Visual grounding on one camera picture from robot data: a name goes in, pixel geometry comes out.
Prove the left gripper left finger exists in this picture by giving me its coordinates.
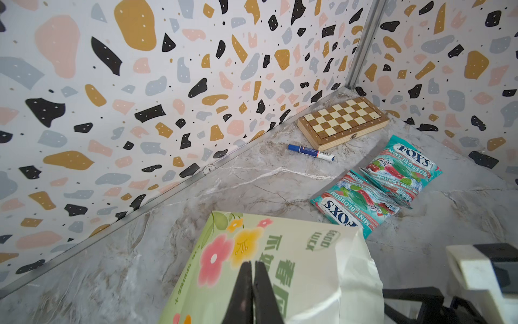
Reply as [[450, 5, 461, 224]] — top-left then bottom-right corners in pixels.
[[221, 261, 253, 324]]

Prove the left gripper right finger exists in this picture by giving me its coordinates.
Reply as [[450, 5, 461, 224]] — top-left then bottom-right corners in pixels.
[[253, 261, 284, 324]]

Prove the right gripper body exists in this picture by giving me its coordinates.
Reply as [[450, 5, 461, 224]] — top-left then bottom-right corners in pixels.
[[383, 287, 486, 324]]

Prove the white floral paper bag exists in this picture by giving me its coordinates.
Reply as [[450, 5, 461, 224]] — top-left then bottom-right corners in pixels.
[[160, 211, 384, 323]]

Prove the mint blossom candy bag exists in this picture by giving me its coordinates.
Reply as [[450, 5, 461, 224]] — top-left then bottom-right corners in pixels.
[[310, 170, 401, 238], [360, 135, 442, 209]]

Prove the blue white marker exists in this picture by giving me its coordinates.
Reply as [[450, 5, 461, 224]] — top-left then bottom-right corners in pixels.
[[287, 144, 335, 162]]

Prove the wooden chessboard box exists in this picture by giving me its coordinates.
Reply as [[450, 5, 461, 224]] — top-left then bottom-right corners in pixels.
[[297, 97, 390, 151]]

